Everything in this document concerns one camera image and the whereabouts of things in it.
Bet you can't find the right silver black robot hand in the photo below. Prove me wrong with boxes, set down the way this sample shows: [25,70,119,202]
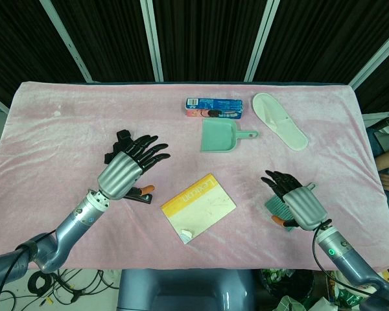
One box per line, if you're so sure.
[261,170,332,231]

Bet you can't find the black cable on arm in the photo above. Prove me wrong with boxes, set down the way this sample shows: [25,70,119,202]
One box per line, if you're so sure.
[0,229,58,294]
[312,219,379,296]

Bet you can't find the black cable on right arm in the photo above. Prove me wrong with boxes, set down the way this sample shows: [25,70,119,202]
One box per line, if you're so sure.
[312,219,379,296]

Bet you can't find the white slipper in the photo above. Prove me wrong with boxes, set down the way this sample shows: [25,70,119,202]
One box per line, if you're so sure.
[252,93,309,152]

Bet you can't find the pink plush table cloth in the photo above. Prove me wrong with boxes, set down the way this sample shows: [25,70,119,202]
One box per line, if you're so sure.
[0,80,389,271]

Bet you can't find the teal plastic dustpan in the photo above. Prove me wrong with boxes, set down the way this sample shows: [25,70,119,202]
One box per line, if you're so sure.
[200,118,260,154]

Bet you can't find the black strap brace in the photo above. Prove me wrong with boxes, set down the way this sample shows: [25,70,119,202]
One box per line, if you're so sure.
[104,129,137,165]

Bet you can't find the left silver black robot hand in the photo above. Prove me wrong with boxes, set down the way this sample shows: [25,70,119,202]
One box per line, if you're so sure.
[97,135,171,200]

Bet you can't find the black floor cable tangle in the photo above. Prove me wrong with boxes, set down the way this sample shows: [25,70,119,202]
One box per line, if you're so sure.
[0,268,118,311]

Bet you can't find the dark green rubbish bag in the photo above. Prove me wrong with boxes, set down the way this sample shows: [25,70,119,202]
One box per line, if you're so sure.
[259,268,315,311]

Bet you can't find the blue cookie box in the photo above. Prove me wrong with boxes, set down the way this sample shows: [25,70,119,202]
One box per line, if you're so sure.
[185,97,246,119]

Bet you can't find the yellow white booklet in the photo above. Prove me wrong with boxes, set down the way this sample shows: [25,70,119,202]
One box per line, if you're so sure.
[161,173,238,246]

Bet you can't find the teal hand brush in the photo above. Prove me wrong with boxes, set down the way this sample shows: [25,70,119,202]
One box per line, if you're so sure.
[265,183,317,233]

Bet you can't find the blue-grey robot torso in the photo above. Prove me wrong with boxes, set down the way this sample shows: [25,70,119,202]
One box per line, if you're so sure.
[117,268,257,311]

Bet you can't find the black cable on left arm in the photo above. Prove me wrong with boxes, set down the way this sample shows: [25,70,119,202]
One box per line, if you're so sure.
[0,229,58,294]

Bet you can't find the white crumpled paper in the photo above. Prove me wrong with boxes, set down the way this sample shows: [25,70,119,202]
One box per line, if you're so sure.
[274,294,332,311]

